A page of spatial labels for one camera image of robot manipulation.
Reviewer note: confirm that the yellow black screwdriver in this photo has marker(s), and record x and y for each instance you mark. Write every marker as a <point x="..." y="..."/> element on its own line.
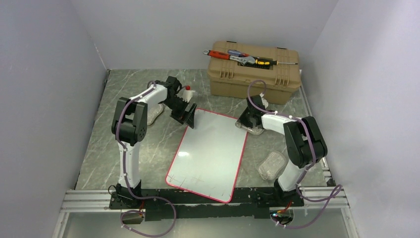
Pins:
<point x="261" y="61"/>

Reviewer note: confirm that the red handled adjustable wrench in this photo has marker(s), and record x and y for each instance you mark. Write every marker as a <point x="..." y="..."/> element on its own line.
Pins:
<point x="225" y="56"/>

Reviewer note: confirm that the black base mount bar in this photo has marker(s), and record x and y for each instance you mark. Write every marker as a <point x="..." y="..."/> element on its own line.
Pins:
<point x="256" y="202"/>

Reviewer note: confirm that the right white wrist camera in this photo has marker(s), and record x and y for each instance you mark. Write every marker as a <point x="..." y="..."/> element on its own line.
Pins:
<point x="264" y="101"/>

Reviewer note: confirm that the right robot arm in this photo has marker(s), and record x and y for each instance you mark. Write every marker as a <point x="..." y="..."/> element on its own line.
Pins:
<point x="305" y="144"/>

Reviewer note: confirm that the blue red screwdriver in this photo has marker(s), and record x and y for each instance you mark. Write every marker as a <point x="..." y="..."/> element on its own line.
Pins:
<point x="237" y="53"/>

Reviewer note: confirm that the red framed whiteboard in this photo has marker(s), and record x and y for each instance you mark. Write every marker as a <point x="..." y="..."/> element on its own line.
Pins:
<point x="208" y="158"/>

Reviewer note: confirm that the aluminium rail frame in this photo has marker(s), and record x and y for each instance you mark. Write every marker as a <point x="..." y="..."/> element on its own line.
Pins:
<point x="96" y="201"/>

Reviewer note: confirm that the tan plastic toolbox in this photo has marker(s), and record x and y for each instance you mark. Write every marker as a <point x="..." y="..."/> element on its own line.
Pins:
<point x="229" y="78"/>

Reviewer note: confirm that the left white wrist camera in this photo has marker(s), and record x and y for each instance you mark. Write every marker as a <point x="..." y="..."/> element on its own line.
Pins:
<point x="187" y="93"/>

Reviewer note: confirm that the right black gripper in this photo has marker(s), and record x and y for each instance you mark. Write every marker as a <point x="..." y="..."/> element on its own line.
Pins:
<point x="242" y="120"/>

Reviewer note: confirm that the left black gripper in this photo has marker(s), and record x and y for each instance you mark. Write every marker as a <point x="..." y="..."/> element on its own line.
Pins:
<point x="183" y="116"/>

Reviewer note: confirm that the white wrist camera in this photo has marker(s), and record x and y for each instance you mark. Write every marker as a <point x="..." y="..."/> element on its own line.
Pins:
<point x="264" y="101"/>
<point x="187" y="93"/>

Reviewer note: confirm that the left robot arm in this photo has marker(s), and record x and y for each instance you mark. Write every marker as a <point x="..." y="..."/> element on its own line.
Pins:
<point x="130" y="126"/>

